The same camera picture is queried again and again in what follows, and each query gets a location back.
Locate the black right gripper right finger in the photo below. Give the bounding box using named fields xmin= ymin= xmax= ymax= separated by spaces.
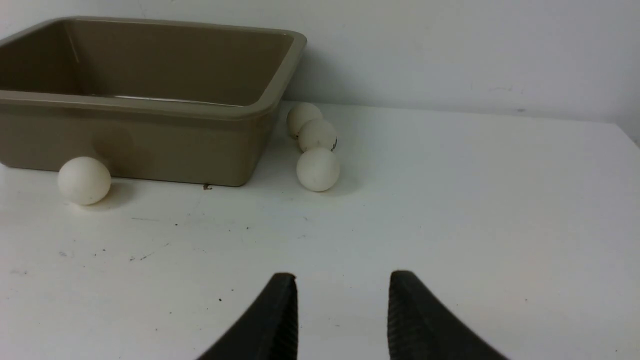
xmin=387 ymin=270 xmax=506 ymax=360

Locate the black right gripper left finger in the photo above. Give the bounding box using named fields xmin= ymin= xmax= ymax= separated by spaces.
xmin=199 ymin=272 xmax=299 ymax=360

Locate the white ball right near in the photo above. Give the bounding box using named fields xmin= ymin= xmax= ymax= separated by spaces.
xmin=295 ymin=147 xmax=341 ymax=192

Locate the white ball right middle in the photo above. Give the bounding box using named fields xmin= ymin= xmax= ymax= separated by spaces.
xmin=297 ymin=119 xmax=338 ymax=153

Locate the white ball right far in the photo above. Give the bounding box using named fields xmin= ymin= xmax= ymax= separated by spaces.
xmin=286 ymin=102 xmax=323 ymax=139

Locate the white ball front of bin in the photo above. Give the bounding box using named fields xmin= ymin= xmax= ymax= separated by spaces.
xmin=57 ymin=156 xmax=112 ymax=206

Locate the tan plastic storage bin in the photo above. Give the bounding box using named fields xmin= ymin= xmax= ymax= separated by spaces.
xmin=0 ymin=16 xmax=307 ymax=187

